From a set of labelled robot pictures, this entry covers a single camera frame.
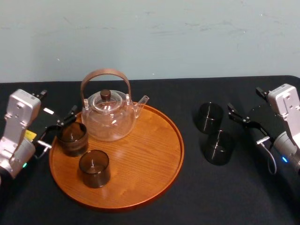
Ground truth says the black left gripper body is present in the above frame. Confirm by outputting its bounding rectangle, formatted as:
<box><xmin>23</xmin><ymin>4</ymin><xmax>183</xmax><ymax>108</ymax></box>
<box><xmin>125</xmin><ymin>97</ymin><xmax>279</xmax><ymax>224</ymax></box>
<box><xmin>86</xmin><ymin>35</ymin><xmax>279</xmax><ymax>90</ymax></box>
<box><xmin>24</xmin><ymin>103</ymin><xmax>62</xmax><ymax>146</ymax></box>

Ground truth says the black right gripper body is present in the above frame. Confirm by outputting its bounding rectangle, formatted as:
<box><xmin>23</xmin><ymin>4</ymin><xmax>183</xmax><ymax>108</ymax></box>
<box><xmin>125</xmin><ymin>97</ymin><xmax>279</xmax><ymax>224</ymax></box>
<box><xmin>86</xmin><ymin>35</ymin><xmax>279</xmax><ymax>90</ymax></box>
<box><xmin>245</xmin><ymin>104</ymin><xmax>288</xmax><ymax>142</ymax></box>

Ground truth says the round wooden tray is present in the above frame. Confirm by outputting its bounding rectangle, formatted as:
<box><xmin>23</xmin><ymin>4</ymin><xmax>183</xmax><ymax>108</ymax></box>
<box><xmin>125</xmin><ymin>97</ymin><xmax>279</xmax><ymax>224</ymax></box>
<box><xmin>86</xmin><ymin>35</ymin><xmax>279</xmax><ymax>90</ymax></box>
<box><xmin>48</xmin><ymin>103</ymin><xmax>185</xmax><ymax>210</ymax></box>

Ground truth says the smoked glass cup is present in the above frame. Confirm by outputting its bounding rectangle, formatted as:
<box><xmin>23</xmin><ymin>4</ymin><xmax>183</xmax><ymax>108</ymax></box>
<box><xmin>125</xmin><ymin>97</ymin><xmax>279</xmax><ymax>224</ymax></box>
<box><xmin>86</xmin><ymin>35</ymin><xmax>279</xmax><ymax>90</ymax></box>
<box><xmin>194</xmin><ymin>102</ymin><xmax>224</xmax><ymax>135</ymax></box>
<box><xmin>202</xmin><ymin>130</ymin><xmax>235</xmax><ymax>166</ymax></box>
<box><xmin>78</xmin><ymin>150</ymin><xmax>111</xmax><ymax>189</ymax></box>
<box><xmin>57</xmin><ymin>121</ymin><xmax>89</xmax><ymax>157</ymax></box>

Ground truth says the glass teapot lid, wooden knob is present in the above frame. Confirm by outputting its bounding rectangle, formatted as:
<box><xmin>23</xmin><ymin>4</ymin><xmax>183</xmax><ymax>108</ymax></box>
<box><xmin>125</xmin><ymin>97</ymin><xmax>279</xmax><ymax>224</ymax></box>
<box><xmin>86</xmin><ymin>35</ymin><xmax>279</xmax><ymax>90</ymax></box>
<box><xmin>90</xmin><ymin>89</ymin><xmax>124</xmax><ymax>113</ymax></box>

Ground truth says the black table cloth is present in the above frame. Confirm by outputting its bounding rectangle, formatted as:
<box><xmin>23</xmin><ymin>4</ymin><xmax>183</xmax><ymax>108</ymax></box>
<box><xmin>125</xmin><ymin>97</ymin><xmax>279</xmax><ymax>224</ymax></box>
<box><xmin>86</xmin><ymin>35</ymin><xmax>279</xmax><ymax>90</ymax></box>
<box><xmin>0</xmin><ymin>75</ymin><xmax>300</xmax><ymax>225</ymax></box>

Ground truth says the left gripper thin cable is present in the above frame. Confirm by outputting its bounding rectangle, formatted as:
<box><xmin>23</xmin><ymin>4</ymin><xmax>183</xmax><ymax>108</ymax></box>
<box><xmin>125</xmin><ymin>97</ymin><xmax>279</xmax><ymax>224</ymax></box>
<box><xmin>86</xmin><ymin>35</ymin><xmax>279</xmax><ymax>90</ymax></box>
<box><xmin>34</xmin><ymin>140</ymin><xmax>52</xmax><ymax>160</ymax></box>

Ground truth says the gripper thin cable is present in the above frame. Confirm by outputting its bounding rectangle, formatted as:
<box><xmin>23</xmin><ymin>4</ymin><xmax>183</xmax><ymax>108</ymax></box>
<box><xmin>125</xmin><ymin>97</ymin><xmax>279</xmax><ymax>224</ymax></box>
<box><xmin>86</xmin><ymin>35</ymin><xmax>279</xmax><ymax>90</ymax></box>
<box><xmin>256</xmin><ymin>137</ymin><xmax>278</xmax><ymax>175</ymax></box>
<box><xmin>34</xmin><ymin>140</ymin><xmax>52</xmax><ymax>160</ymax></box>

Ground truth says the right gripper thin cable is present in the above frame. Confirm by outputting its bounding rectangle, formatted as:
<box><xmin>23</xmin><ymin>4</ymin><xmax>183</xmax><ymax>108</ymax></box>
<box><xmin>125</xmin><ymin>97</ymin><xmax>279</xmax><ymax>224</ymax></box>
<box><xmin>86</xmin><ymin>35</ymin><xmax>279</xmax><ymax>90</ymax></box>
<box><xmin>256</xmin><ymin>137</ymin><xmax>278</xmax><ymax>175</ymax></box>

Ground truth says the glass teapot with wooden handle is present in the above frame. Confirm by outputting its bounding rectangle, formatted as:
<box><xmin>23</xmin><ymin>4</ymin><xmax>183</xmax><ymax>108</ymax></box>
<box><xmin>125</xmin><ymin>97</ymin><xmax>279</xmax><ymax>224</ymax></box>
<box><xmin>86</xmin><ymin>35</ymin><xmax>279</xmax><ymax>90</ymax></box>
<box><xmin>80</xmin><ymin>68</ymin><xmax>150</xmax><ymax>142</ymax></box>

